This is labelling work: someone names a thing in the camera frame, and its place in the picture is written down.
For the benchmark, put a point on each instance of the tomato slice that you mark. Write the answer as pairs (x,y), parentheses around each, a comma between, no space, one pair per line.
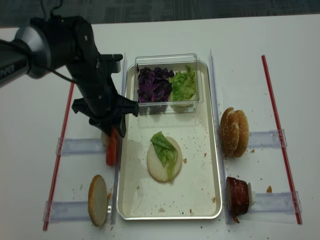
(113,140)

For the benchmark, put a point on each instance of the white meat holder block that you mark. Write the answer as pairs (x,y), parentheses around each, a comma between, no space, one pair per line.
(252,195)

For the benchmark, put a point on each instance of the shredded green lettuce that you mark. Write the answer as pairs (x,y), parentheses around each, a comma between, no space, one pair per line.
(184,89)

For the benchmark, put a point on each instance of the red straw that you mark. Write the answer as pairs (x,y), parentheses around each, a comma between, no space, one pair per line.
(57,161)
(294,195)

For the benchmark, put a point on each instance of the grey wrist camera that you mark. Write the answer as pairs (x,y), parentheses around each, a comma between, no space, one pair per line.
(112,62)

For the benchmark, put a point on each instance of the left lower clear rail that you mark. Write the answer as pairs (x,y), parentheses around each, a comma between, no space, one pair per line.
(66,211)

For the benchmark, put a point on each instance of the purple cabbage leaves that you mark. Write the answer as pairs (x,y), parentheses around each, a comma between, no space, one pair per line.
(154,85)

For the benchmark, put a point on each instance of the sesame bun rear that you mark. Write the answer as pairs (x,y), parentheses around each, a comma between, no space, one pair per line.
(243,134)

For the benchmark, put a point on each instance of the clear plastic container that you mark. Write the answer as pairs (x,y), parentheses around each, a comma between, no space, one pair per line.
(175,62)

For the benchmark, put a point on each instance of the left upper clear rail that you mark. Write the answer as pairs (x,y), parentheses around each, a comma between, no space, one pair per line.
(79,146)

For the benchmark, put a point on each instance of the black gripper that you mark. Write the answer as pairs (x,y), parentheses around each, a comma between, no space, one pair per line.
(100,100)

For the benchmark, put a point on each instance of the stacked meat patties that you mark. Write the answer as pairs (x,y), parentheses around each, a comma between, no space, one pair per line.
(238,196)

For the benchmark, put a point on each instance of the right upper clear rail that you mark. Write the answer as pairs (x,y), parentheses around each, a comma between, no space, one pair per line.
(267,139)

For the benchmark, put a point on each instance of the clear rail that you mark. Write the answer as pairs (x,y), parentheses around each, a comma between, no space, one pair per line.
(66,211)
(280,202)
(267,139)
(79,146)

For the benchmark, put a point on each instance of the left red straw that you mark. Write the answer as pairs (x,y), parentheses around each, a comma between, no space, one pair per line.
(57,161)

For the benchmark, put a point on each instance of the right lower clear rail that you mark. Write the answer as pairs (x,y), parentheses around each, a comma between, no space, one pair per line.
(280,202)

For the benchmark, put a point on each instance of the green lettuce leaf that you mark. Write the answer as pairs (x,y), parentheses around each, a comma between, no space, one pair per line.
(166,152)

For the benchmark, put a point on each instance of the silver metal tray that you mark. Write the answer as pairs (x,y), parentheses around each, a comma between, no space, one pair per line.
(196,191)

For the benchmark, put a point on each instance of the bottom bun on tray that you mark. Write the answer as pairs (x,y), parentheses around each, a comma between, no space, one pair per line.
(156,168)

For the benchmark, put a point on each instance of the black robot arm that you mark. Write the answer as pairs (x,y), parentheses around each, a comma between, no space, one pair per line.
(44,46)

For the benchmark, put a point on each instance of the remaining tomato slices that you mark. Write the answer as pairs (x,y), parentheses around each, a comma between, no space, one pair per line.
(110,161)

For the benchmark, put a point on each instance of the right red straw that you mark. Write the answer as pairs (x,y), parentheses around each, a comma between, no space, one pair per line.
(294,195)

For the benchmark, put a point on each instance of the sesame bun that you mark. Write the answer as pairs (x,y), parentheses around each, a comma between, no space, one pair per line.
(243,134)
(229,131)

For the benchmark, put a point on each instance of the sesame bun front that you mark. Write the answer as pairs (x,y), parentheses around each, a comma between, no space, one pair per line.
(229,131)

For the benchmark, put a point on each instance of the upright bun half left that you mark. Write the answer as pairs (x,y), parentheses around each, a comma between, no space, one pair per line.
(97,201)

